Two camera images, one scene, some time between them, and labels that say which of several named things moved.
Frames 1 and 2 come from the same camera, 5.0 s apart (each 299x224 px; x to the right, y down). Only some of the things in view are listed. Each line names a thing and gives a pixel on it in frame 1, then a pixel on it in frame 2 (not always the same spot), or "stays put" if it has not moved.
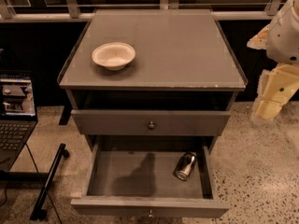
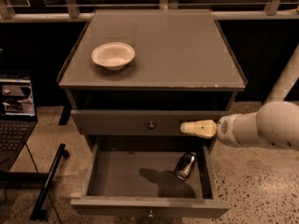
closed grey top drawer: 149,122 stays put
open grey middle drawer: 149,177 stays put
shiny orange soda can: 185,165 stays put
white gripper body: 284,36 to 224,130
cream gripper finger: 266,109 to 204,128
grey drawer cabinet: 152,90 stays put
